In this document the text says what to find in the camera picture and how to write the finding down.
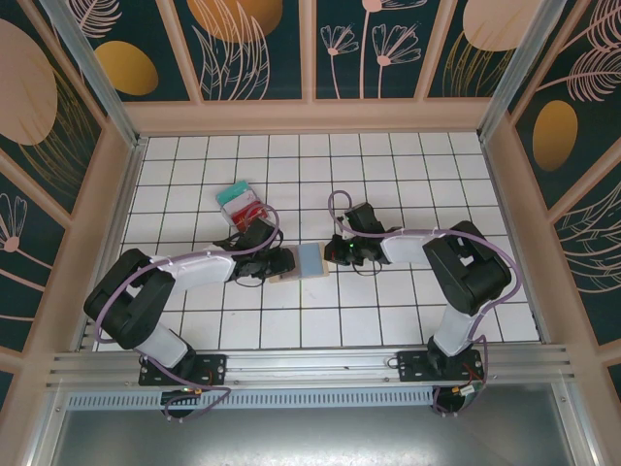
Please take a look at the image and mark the purple cable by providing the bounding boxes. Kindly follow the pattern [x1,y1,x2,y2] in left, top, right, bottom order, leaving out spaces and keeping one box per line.
[94,207,285,423]
[328,189,523,418]

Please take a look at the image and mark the clear acrylic card box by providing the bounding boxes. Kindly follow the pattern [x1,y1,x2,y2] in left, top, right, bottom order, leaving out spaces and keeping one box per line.
[214,179,272,230]

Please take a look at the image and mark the aluminium corner post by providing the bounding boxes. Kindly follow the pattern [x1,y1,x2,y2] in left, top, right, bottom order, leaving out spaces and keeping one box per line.
[477,0,559,142]
[38,0,142,151]

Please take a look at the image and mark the beige card holder blue sleeves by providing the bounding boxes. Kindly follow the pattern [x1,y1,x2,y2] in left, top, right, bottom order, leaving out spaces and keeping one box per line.
[268,241,331,283]

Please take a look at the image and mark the wide aluminium base rail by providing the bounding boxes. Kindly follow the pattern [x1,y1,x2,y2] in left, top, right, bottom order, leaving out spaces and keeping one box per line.
[46,343,576,389]

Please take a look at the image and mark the aluminium frame bar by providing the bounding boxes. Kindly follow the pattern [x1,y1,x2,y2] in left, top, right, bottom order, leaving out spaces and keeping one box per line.
[552,383,601,466]
[26,387,69,466]

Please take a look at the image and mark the grey metal sheet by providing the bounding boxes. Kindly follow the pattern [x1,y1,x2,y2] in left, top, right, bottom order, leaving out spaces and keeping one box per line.
[48,407,578,466]

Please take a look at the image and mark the slotted grey cable duct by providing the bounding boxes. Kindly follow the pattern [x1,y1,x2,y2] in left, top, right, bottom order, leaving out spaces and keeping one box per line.
[62,385,559,412]

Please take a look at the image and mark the green circuit board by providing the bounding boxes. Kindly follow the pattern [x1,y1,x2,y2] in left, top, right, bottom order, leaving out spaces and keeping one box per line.
[455,383,486,404]

